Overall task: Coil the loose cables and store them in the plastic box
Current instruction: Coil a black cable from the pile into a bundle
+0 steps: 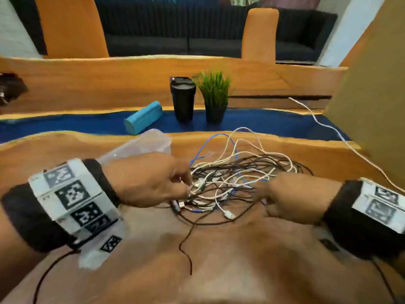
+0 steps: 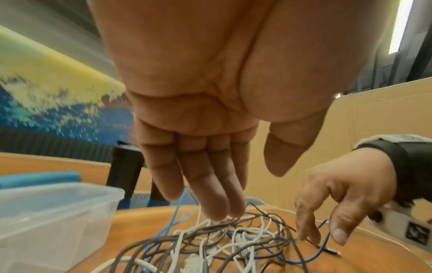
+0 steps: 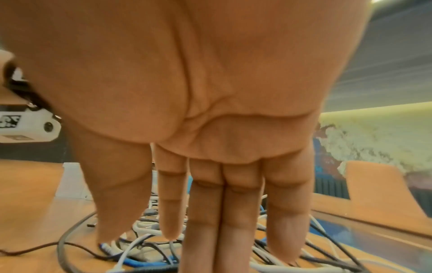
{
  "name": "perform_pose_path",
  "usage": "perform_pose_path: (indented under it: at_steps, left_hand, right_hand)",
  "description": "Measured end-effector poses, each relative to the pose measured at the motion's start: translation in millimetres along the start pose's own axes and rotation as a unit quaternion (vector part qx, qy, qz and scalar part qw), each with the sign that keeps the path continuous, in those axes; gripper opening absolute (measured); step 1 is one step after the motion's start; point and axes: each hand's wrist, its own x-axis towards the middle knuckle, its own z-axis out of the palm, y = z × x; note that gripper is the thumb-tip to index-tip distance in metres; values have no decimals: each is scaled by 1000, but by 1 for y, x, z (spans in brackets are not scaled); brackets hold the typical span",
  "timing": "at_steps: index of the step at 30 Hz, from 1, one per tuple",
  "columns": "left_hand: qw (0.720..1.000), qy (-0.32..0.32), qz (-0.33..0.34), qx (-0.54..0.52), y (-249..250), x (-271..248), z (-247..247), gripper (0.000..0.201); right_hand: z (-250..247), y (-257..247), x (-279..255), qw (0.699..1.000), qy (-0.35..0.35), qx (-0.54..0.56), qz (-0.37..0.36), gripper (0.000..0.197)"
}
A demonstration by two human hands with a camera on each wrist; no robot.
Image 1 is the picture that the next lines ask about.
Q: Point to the teal cylindrical speaker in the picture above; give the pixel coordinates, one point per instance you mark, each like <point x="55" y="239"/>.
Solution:
<point x="142" y="118"/>

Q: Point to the person's left forearm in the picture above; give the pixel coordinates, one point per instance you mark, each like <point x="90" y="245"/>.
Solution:
<point x="15" y="259"/>

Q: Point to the person's right hand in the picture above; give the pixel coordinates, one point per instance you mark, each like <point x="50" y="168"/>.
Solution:
<point x="294" y="199"/>

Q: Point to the black travel mug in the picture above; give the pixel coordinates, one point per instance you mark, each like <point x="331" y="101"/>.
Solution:
<point x="183" y="101"/>

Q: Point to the orange chair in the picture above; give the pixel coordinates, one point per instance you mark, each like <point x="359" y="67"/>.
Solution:
<point x="259" y="34"/>
<point x="71" y="28"/>

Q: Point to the green potted plant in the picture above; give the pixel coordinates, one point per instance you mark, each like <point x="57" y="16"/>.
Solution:
<point x="215" y="91"/>

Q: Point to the black left wristband with markers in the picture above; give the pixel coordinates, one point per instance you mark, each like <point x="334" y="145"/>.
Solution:
<point x="72" y="196"/>

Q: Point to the clear plastic container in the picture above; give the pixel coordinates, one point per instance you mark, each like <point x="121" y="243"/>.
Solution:
<point x="142" y="145"/>

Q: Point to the person's left hand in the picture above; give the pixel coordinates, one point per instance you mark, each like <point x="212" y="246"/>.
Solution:
<point x="148" y="180"/>

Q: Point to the black sofa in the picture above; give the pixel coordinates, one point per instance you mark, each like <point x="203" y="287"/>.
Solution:
<point x="205" y="28"/>

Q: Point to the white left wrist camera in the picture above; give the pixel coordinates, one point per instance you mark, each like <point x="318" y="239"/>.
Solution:
<point x="104" y="246"/>

